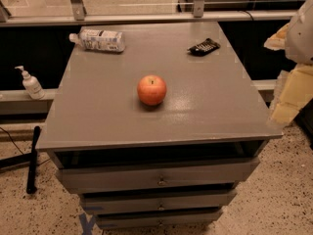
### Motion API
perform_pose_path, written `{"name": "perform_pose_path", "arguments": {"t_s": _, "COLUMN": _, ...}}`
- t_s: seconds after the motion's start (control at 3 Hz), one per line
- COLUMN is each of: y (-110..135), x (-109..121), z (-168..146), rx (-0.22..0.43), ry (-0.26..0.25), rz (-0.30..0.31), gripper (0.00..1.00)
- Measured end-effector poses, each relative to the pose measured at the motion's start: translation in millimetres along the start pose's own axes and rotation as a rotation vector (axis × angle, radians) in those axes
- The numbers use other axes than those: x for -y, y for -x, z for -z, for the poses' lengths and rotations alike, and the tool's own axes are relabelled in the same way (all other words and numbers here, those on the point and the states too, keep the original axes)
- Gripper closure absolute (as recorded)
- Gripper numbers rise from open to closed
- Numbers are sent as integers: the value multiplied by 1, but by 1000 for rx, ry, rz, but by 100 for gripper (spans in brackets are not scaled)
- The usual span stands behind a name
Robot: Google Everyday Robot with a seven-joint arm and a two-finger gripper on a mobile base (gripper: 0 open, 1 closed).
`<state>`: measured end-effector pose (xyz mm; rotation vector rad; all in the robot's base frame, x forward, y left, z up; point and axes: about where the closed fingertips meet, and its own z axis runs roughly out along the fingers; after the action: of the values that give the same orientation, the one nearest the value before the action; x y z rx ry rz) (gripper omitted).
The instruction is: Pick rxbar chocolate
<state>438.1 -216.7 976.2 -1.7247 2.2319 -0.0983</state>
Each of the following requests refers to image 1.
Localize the grey drawer cabinet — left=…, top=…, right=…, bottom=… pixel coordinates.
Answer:
left=37, top=23, right=280, bottom=229

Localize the black floor cable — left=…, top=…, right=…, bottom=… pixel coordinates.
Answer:
left=0, top=126, right=25, bottom=156

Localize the grey drawer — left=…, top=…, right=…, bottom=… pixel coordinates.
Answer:
left=80, top=190, right=237, bottom=214
left=96, top=208, right=222, bottom=229
left=56, top=158, right=259, bottom=194

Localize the clear plastic water bottle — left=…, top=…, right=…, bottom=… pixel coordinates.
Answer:
left=68, top=29, right=125, bottom=53

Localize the middle grey drawer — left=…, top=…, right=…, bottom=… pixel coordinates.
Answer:
left=80, top=190, right=237, bottom=214

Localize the top grey drawer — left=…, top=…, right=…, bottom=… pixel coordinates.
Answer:
left=56, top=158, right=259, bottom=194

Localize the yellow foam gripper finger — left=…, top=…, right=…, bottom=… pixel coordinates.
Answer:
left=264, top=23, right=290, bottom=51
left=270, top=64, right=313, bottom=125

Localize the red apple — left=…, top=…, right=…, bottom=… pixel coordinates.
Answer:
left=137, top=75, right=167, bottom=106

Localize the white pump dispenser bottle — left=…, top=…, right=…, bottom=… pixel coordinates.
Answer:
left=16, top=66, right=45, bottom=100

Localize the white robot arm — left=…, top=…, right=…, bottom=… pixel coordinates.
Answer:
left=264, top=0, right=313, bottom=126

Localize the bottom grey drawer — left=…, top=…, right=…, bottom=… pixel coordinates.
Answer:
left=96, top=208, right=222, bottom=229

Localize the black stand leg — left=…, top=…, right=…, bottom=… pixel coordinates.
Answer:
left=26, top=126, right=41, bottom=194

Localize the metal window rail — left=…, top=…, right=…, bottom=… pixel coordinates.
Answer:
left=0, top=10, right=296, bottom=27

